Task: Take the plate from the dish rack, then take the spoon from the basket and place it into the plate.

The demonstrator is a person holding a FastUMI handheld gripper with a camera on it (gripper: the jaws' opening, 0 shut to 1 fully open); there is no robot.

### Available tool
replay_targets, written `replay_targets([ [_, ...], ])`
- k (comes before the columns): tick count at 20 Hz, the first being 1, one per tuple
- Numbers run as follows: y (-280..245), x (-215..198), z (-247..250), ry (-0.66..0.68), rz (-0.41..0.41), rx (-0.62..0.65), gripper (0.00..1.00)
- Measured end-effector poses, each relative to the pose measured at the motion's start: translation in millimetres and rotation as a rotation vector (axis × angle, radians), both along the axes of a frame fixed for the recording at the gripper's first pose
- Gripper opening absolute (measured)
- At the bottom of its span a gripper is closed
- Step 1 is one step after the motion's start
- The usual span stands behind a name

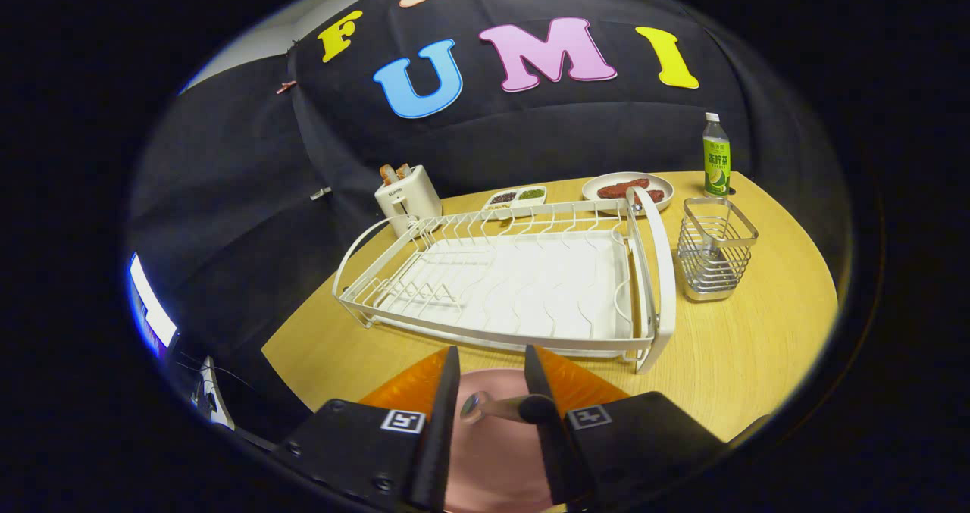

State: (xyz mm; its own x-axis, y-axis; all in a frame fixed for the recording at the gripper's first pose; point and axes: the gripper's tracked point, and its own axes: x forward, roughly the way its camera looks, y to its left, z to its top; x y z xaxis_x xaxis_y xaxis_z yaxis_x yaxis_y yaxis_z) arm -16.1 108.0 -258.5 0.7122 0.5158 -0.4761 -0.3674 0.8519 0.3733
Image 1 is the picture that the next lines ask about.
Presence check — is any white toaster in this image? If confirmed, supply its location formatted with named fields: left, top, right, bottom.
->
left=374, top=165, right=443, bottom=237

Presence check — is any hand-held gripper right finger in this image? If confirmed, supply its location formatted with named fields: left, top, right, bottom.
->
left=524, top=345, right=770, bottom=508

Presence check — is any beige round dish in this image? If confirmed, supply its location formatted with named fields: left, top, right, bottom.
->
left=581, top=171, right=675, bottom=214

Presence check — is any lit computer monitor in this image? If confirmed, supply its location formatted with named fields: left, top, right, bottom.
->
left=127, top=252, right=179, bottom=358

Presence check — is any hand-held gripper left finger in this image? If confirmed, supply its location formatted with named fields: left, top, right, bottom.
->
left=269, top=346, right=462, bottom=512

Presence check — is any metal wire basket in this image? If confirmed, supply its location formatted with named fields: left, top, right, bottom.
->
left=677, top=197, right=759, bottom=303

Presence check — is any wooden handled metal spoon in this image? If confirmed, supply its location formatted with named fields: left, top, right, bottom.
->
left=460, top=392, right=558, bottom=425

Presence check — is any white divided condiment tray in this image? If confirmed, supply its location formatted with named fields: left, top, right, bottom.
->
left=481, top=185, right=548, bottom=220

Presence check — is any pink plate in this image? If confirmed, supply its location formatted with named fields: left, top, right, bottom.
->
left=443, top=368, right=569, bottom=513

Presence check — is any green label drink bottle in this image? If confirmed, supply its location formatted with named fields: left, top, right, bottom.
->
left=702, top=112, right=732, bottom=199

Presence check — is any black backdrop cloth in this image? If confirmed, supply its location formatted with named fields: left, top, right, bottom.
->
left=125, top=0, right=759, bottom=423

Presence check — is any white wire dish rack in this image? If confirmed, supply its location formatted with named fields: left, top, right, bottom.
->
left=332, top=187, right=677, bottom=375

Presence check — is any white device with cables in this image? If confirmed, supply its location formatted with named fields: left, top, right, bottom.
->
left=193, top=355, right=236, bottom=430

